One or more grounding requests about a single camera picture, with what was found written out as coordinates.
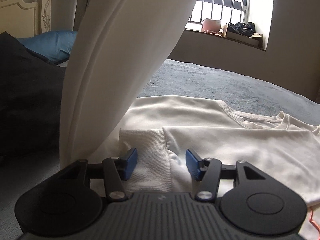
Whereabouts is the cream bear hoodie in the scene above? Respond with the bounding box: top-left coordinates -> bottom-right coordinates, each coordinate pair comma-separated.
59,0 -> 320,240

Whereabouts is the grey fleece bed blanket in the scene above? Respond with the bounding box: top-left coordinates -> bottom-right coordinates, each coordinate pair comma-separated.
1,60 -> 319,239

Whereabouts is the black folded garment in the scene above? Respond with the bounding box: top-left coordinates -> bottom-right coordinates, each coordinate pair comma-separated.
1,32 -> 66,164

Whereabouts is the blue pillow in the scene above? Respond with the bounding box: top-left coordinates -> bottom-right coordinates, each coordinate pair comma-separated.
17,30 -> 77,64

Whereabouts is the pink flower pot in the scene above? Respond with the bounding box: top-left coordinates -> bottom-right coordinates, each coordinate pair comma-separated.
201,18 -> 221,33

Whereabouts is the cream carved headboard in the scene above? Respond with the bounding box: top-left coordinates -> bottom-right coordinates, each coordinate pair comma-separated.
0,0 -> 52,38

